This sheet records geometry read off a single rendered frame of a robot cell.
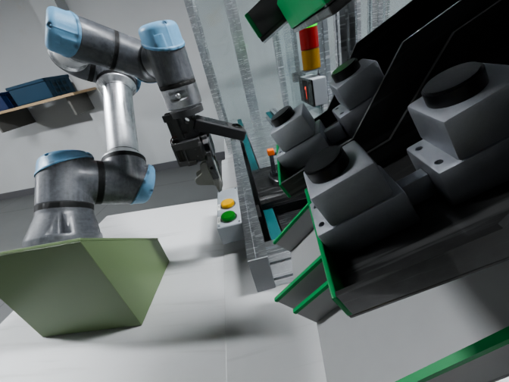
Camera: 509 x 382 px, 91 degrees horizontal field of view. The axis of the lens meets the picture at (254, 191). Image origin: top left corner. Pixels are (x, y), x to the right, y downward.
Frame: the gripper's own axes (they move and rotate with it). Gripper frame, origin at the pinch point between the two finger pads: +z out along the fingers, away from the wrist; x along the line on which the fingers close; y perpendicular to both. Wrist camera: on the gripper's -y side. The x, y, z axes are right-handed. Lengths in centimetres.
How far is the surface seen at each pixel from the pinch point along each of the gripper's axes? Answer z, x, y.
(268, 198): 9.9, -4.5, -11.0
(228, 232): 13.1, 1.8, 1.9
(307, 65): -20.5, -17.5, -30.3
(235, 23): -42, -106, -20
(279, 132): -18.3, 28.0, -12.2
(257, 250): 11.6, 13.3, -4.9
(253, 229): 11.6, 5.2, -5.0
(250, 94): -5, -106, -20
